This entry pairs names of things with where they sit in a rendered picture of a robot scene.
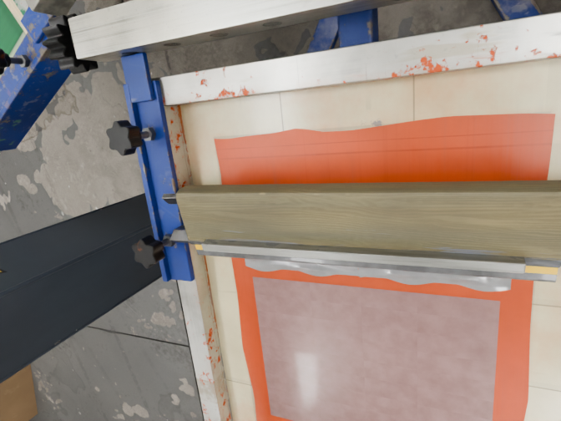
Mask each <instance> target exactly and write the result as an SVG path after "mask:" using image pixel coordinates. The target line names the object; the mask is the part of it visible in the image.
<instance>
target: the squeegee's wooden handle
mask: <svg viewBox="0 0 561 421"><path fill-rule="evenodd" d="M176 201H177V204H178V207H179V212H180V214H181V217H182V221H183V223H184V228H185V231H186V234H187V236H188V239H189V243H190V244H192V245H201V244H202V243H203V242H204V241H205V240H206V239H211V240H227V241H256V242H271V243H286V244H302V245H317V246H346V247H361V248H376V249H391V250H406V251H435V252H451V253H466V254H481V255H496V256H523V257H524V260H525V263H526V266H545V267H557V268H560V267H561V180H503V181H443V182H383V183H323V184H263V185H186V186H184V187H183V188H181V189H180V190H178V191H177V193H176Z"/></svg>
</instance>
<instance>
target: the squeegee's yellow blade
mask: <svg viewBox="0 0 561 421"><path fill-rule="evenodd" d="M195 248H196V250H203V248H202V245H195ZM525 272H527V273H540V274H552V275H557V274H558V268H557V267H545V266H526V268H525Z"/></svg>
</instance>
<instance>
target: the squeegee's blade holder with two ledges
mask: <svg viewBox="0 0 561 421"><path fill-rule="evenodd" d="M201 245H202V248H203V251H218V252H229V253H241V254H253V255H265V256H288V257H300V258H311V259H323V260H335V261H358V262H370V263H381V264H393V265H405V266H428V267H440V268H452V269H463V270H475V271H498V272H510V273H525V268H526V263H525V260H524V257H523V256H496V255H481V254H466V253H451V252H435V251H406V250H391V249H376V248H361V247H346V246H317V245H302V244H286V243H271V242H256V241H227V240H211V239H206V240H205V241H204V242H203V243H202V244H201Z"/></svg>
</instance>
